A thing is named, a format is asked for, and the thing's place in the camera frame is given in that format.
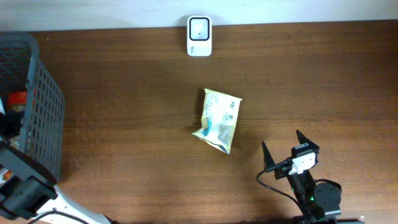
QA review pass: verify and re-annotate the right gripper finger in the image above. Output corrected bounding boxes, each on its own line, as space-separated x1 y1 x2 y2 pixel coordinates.
296 129 320 151
262 141 275 170

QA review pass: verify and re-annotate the cream snack bag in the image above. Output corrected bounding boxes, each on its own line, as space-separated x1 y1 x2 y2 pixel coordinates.
192 88 243 154

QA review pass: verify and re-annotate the orange spaghetti packet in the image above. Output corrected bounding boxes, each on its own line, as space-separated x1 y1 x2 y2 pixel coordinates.
7 91 27 107

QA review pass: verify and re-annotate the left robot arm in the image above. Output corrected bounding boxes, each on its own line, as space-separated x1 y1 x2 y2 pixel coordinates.
1 141 115 224

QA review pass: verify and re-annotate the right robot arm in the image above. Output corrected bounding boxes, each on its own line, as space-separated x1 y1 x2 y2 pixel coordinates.
256 130 342 223

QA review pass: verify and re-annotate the white barcode scanner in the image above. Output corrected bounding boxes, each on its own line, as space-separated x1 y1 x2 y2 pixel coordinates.
187 15 213 57

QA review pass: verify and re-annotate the grey plastic mesh basket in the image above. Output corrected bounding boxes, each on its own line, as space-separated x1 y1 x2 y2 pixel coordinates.
1 32 65 180

